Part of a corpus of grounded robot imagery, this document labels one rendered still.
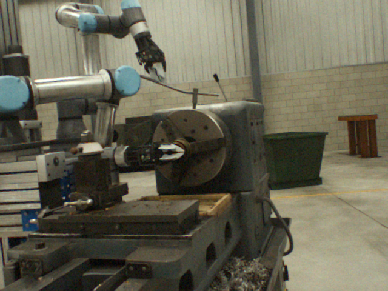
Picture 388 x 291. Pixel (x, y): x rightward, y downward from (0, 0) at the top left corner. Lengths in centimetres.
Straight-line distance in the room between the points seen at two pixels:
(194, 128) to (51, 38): 1155
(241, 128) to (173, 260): 94
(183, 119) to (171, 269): 85
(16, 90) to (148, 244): 69
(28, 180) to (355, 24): 1185
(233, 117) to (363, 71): 1095
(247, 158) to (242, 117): 17
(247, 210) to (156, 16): 1082
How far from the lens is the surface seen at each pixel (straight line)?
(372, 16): 1292
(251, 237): 174
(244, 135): 166
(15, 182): 147
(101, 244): 101
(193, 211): 102
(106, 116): 162
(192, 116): 155
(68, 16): 184
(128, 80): 150
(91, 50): 201
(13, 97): 137
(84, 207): 105
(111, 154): 147
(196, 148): 147
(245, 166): 167
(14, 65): 179
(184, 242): 91
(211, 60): 1186
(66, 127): 191
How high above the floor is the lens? 118
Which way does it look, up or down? 3 degrees down
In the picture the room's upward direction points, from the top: 5 degrees counter-clockwise
